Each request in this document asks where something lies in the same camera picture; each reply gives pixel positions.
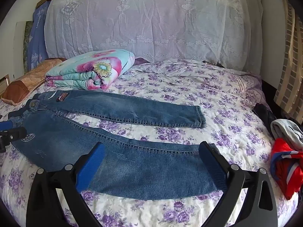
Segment purple floral bed sheet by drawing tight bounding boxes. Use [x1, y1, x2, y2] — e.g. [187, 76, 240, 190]
[0, 58, 299, 227]

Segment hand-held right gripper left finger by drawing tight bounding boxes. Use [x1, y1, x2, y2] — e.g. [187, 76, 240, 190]
[27, 142, 106, 227]

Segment white lace cover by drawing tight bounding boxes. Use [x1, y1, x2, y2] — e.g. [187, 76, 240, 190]
[44, 0, 263, 72]

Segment green wall picture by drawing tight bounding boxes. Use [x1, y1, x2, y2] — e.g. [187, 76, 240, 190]
[22, 21, 35, 59]

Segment folded floral quilt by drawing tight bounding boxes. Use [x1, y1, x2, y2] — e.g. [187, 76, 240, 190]
[45, 49, 135, 91]

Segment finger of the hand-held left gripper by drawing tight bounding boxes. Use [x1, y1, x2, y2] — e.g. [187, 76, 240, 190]
[0, 120, 14, 132]
[0, 127, 27, 153]

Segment grey garment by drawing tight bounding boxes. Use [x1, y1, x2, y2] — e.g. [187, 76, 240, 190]
[270, 119, 303, 151]

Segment red garment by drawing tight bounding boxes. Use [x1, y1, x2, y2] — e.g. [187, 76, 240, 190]
[270, 138, 303, 200]

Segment purple pillow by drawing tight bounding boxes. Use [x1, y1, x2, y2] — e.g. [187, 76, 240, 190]
[134, 57, 151, 66]

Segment brick-pattern curtain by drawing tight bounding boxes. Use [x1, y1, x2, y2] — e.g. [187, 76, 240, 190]
[273, 0, 303, 121]

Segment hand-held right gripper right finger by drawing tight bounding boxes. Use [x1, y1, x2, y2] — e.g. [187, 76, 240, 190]
[198, 141, 278, 227]

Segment brown patterned pillow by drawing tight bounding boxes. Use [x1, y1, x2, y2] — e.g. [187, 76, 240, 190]
[2, 58, 68, 106]

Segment white panel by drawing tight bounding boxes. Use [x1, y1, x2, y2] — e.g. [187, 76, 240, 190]
[15, 21, 27, 75]

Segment blue denim pants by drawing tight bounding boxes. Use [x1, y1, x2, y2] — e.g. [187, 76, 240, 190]
[8, 89, 219, 200]

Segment dark garment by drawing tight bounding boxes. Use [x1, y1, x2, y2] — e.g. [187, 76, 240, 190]
[252, 103, 276, 135]

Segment blue patterned cloth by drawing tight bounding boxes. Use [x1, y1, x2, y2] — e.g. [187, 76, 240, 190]
[28, 1, 51, 72]

